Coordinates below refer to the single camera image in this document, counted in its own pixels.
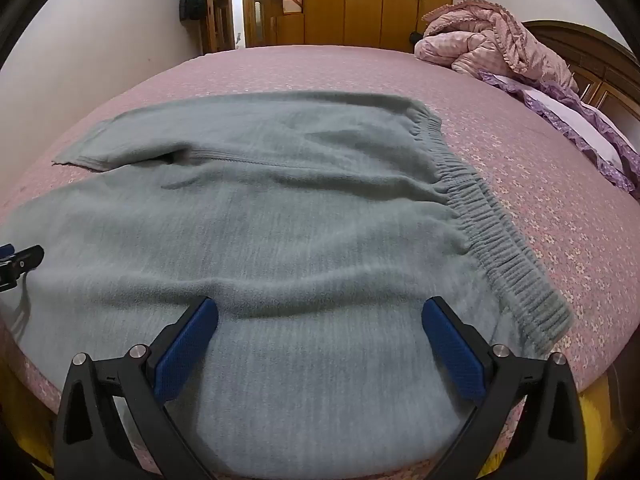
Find grey fleece pants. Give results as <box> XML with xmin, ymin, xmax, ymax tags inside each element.
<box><xmin>1</xmin><ymin>92</ymin><xmax>572</xmax><ymax>479</ymax></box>

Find wooden bedroom door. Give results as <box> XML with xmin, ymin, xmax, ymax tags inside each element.
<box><xmin>201</xmin><ymin>0</ymin><xmax>217</xmax><ymax>54</ymax></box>

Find pink floral bed sheet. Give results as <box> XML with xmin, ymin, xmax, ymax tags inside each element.
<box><xmin>0</xmin><ymin>44</ymin><xmax>640</xmax><ymax>480</ymax></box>

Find purple ruffled pillow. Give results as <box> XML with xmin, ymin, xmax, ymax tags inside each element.
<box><xmin>478</xmin><ymin>70</ymin><xmax>639</xmax><ymax>200</ymax></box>

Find dark wooden headboard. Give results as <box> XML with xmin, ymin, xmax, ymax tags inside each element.
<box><xmin>524</xmin><ymin>20</ymin><xmax>639</xmax><ymax>119</ymax></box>

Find pink quilted comforter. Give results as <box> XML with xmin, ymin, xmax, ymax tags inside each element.
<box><xmin>414</xmin><ymin>0</ymin><xmax>578</xmax><ymax>91</ymax></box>

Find wooden wardrobe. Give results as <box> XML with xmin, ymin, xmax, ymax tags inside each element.
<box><xmin>262</xmin><ymin>0</ymin><xmax>456</xmax><ymax>53</ymax></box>

